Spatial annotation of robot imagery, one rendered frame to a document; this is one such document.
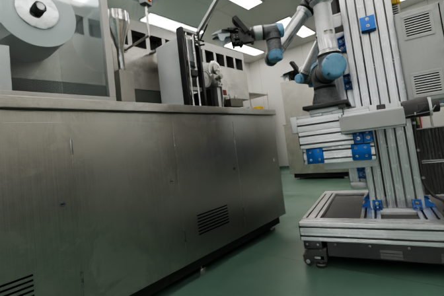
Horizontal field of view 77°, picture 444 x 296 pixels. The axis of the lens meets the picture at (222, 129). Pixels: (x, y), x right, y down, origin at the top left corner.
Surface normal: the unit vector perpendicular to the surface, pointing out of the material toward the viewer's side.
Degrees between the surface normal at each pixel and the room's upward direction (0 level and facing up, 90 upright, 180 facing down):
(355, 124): 90
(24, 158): 90
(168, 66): 90
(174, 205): 90
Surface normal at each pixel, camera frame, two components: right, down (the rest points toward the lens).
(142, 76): 0.75, -0.14
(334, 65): -0.04, 0.07
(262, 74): -0.65, 0.03
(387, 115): -0.48, 0.00
